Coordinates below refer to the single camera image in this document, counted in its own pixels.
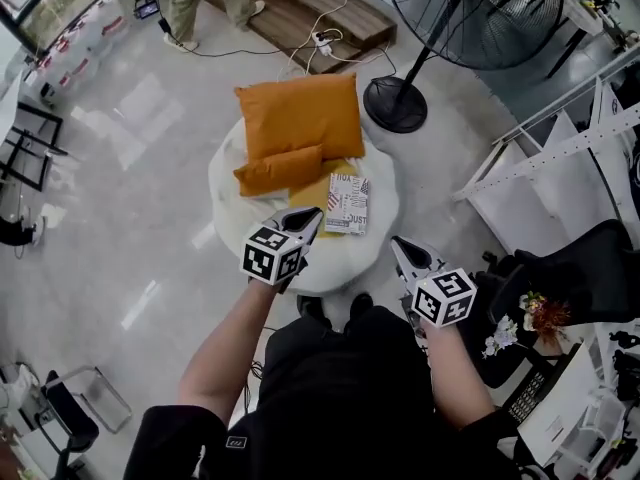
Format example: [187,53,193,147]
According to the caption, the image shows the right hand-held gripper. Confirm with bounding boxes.
[389,235,479,339]

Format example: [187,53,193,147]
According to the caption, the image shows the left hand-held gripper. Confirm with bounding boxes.
[241,206,325,295]

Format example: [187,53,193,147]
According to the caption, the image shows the stars and stripes book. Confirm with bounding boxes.
[323,171,372,236]

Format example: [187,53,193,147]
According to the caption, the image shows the white round fluffy chair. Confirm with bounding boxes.
[207,110,402,298]

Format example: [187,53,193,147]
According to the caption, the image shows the person's left forearm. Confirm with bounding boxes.
[177,280,281,427]

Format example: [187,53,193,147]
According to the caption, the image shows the person's right forearm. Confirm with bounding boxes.
[419,317,496,432]

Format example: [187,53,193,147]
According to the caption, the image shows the small orange cushion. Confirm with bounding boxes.
[233,143,325,198]

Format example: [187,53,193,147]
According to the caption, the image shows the person's right shoe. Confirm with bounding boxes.
[348,292,374,320]

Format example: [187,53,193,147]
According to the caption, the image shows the person's shoe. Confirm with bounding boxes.
[348,292,374,320]
[296,292,332,327]

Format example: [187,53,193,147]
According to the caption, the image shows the person's left shoe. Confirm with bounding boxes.
[296,292,332,327]

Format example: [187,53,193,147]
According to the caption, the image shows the large orange cushion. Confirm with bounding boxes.
[233,71,366,162]

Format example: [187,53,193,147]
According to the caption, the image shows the white flower bunch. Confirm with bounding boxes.
[481,314,519,360]

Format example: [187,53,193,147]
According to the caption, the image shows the orange dried plant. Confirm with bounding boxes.
[529,297,572,345]

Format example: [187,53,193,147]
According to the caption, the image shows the person's black clothing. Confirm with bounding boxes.
[122,305,526,480]

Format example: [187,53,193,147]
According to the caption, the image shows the black standing fan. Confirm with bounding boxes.
[362,0,566,134]

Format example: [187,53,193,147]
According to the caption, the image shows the black office chair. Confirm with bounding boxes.
[469,217,640,389]

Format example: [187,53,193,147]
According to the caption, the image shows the black keyboard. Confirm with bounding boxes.
[506,370,549,425]

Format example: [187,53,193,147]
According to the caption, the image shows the white power strip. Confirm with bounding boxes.
[310,30,344,58]

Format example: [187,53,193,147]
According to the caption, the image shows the white metal shelf rack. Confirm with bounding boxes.
[449,55,640,259]

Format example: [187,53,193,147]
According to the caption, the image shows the white paper booklet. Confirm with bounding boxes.
[517,342,607,465]

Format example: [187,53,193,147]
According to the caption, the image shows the wooden steps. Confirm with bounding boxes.
[202,0,399,75]

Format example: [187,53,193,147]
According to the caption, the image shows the black device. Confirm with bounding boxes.
[609,330,640,405]

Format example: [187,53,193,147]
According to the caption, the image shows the cluster of red-label water bottles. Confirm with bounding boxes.
[24,10,126,89]

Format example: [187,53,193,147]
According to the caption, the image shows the white cluttered table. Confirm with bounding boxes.
[544,0,640,80]

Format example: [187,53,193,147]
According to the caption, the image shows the white table black legs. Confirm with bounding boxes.
[0,70,69,194]

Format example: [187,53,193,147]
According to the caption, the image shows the black framed window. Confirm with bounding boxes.
[0,0,111,62]

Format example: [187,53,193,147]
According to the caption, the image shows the white plastic bag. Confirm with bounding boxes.
[0,362,39,420]

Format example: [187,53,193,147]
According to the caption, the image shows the black cable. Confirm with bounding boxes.
[158,16,396,70]

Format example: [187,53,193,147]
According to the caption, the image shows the white cable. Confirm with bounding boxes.
[277,0,351,82]

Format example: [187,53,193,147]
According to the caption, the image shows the black folding chair chrome frame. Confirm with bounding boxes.
[33,365,134,480]

